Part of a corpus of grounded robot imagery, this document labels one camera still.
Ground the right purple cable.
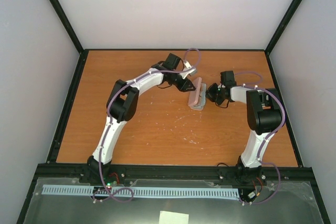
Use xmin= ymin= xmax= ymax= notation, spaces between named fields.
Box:
xmin=235 ymin=71 xmax=286 ymax=206

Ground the purple cable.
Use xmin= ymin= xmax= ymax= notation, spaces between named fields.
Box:
xmin=92 ymin=48 xmax=203 ymax=202
xmin=235 ymin=71 xmax=286 ymax=206

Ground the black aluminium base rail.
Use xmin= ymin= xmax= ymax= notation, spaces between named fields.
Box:
xmin=36 ymin=163 xmax=314 ymax=186

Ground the pink glasses case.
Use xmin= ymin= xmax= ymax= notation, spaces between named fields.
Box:
xmin=188 ymin=77 xmax=207 ymax=111

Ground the pale yellow paper note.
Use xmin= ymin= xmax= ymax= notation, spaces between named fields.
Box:
xmin=159 ymin=211 xmax=189 ymax=224

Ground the light blue slotted cable duct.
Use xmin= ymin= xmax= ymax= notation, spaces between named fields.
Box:
xmin=41 ymin=185 xmax=239 ymax=200

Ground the black frame post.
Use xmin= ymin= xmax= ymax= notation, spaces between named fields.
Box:
xmin=265 ymin=0 xmax=303 ymax=56
xmin=49 ymin=0 xmax=84 ymax=54

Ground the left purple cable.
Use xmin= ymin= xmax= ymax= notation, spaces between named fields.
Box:
xmin=92 ymin=48 xmax=203 ymax=202

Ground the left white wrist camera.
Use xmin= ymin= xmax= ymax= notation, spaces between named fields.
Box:
xmin=180 ymin=60 xmax=197 ymax=79

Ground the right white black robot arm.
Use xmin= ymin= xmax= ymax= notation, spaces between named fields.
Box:
xmin=206 ymin=71 xmax=286 ymax=184

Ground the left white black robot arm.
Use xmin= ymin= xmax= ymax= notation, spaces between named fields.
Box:
xmin=87 ymin=54 xmax=199 ymax=184

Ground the left black frame post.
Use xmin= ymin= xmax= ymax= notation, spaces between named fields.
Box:
xmin=49 ymin=0 xmax=84 ymax=54

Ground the right black frame post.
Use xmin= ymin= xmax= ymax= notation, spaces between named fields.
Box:
xmin=265 ymin=0 xmax=303 ymax=56

